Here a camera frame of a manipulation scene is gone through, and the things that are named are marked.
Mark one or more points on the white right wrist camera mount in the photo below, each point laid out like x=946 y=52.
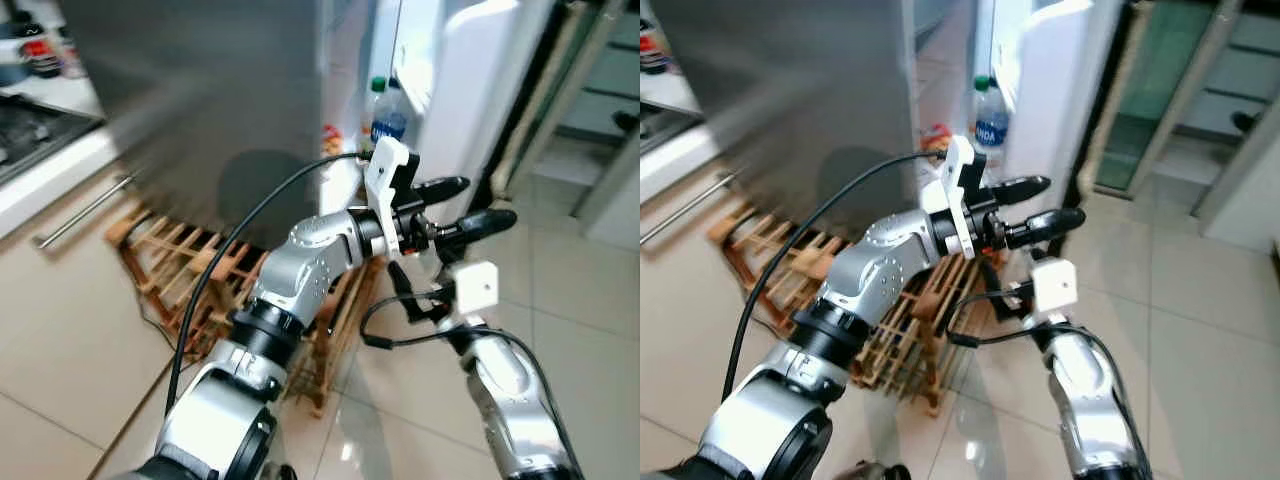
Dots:
x=475 y=288
x=1055 y=288

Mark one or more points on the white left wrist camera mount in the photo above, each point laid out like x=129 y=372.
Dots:
x=385 y=165
x=957 y=160

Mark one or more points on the steel gas hob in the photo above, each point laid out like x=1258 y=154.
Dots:
x=660 y=128
x=40 y=130

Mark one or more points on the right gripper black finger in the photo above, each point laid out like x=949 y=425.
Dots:
x=990 y=288
x=402 y=295

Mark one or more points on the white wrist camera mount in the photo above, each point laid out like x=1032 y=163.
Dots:
x=475 y=288
x=1055 y=288
x=385 y=165
x=957 y=160

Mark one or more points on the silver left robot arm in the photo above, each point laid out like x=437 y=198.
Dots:
x=880 y=265
x=300 y=270

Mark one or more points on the green glass sliding door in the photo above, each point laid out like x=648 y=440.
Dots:
x=600 y=70
x=1160 y=80

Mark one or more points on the wooden wine rack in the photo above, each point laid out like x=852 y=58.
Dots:
x=170 y=255
x=770 y=255

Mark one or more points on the beige kitchen cabinet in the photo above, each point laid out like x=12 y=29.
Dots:
x=680 y=300
x=60 y=300

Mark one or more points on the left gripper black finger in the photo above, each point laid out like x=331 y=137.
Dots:
x=1020 y=189
x=1045 y=227
x=480 y=225
x=445 y=190

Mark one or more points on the orange snack packet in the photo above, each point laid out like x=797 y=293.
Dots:
x=332 y=140
x=935 y=138

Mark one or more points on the green cap water bottle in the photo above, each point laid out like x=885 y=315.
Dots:
x=388 y=125
x=990 y=125

